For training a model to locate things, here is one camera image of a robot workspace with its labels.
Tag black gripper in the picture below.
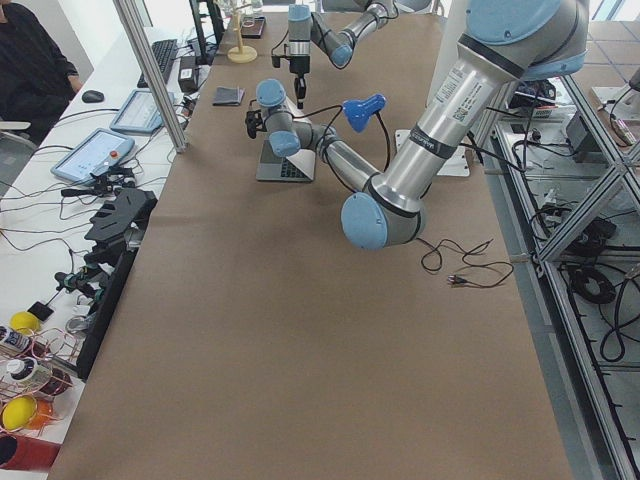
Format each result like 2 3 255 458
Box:
244 109 266 139
271 54 311 109

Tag grey laptop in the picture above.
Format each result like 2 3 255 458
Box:
256 140 315 183

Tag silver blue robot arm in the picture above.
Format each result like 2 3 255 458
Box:
256 1 589 250
271 1 399 109

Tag grey folded cloths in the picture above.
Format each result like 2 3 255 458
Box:
212 86 245 106

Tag blue desk lamp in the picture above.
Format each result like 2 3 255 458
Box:
342 93 391 171

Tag wooden mug tree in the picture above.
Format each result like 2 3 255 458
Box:
218 1 258 64

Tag black monitor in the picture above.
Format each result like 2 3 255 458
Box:
187 0 224 66

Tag far teach pendant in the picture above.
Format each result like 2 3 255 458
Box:
109 88 163 135

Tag teach pendant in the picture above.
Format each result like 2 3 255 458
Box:
50 128 135 184
109 88 163 135

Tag black keyboard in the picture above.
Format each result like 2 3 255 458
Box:
151 39 178 83

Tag near teach pendant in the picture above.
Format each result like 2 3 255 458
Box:
50 128 135 184

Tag black computer mouse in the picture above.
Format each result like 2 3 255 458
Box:
81 90 105 104

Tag black tool stand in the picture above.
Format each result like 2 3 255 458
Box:
76 188 158 381

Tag person in black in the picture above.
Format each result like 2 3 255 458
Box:
1 1 83 144

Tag yellow ball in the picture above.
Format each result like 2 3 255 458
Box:
9 311 41 334

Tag red cup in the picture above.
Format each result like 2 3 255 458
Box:
1 434 61 472

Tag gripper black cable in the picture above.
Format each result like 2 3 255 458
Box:
294 103 346 141

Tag aluminium frame post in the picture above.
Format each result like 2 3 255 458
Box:
113 0 187 154

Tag copper wire bottle rack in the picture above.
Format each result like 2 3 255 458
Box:
1 326 79 435

